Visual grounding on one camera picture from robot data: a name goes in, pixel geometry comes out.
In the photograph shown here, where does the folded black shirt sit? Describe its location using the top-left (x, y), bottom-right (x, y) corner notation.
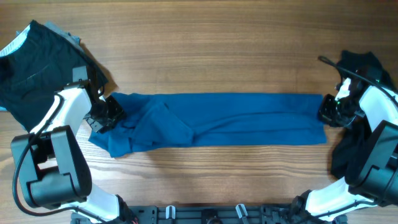
top-left (1, 21), bottom-right (108, 131)

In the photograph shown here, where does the blue polo shirt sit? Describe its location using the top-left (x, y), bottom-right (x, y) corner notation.
top-left (88, 93), bottom-right (326, 157)

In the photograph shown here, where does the folded grey garment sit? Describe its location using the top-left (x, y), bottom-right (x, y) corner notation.
top-left (7, 21), bottom-right (80, 48)

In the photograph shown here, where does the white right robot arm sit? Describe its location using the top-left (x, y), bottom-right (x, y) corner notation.
top-left (287, 78), bottom-right (397, 223)

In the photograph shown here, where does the crumpled black garment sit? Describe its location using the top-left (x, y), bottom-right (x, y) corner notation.
top-left (330, 50), bottom-right (397, 179)

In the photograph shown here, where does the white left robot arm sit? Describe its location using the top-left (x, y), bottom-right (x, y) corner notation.
top-left (11, 80), bottom-right (134, 223)

